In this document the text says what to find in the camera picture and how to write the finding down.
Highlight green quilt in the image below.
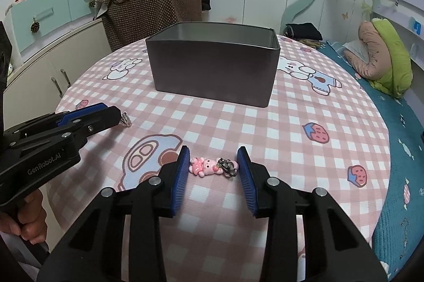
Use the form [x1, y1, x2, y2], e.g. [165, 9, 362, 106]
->
[371, 18, 413, 99]

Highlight person's left hand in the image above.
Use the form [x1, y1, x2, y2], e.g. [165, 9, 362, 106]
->
[0, 188, 49, 244]

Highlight folded black clothes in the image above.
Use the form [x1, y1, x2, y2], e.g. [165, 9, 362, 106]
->
[285, 23, 323, 41]

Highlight white pillow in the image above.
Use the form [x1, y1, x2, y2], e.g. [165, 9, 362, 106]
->
[342, 40, 368, 63]

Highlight teal printed bed sheet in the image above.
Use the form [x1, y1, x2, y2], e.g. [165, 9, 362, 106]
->
[318, 38, 424, 279]

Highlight grey metal box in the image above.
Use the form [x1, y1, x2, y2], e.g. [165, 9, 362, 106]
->
[145, 22, 281, 108]

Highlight pink quilt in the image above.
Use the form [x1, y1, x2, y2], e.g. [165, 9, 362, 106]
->
[343, 20, 391, 81]

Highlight mint green drawer cabinet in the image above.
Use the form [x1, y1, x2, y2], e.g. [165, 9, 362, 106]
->
[7, 0, 111, 54]

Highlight brown polka dot bag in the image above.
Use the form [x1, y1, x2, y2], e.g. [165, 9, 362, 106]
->
[99, 0, 203, 52]

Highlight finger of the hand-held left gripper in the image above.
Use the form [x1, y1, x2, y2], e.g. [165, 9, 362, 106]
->
[10, 106, 121, 153]
[3, 103, 108, 137]

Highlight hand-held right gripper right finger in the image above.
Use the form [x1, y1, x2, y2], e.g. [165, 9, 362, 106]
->
[237, 146, 388, 282]

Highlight pink bear charm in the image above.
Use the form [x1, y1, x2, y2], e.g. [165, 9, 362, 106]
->
[189, 156, 239, 177]

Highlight white low cabinet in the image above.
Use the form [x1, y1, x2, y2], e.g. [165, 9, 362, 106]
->
[5, 19, 113, 130]

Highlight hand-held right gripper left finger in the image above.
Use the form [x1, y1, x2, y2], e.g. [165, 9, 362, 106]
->
[37, 146, 190, 282]

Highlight folded tan clothes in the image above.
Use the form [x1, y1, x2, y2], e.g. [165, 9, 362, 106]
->
[298, 38, 323, 50]

